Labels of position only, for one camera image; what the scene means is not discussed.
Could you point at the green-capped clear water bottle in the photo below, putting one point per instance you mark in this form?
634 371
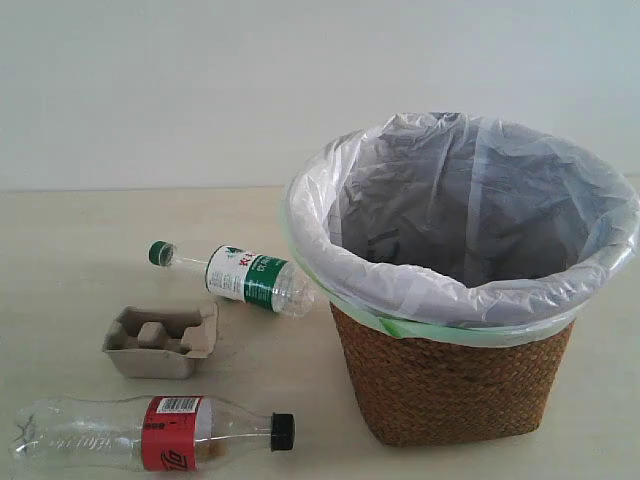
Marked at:
237 274

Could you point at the grey paper pulp tray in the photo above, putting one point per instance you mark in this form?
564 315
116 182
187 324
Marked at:
161 344

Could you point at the red-label clear cola bottle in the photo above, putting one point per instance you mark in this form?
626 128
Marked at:
164 433

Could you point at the translucent white bin liner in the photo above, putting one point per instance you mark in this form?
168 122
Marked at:
460 229

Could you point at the woven wicker waste basket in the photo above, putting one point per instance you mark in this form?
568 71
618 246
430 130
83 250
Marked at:
420 392

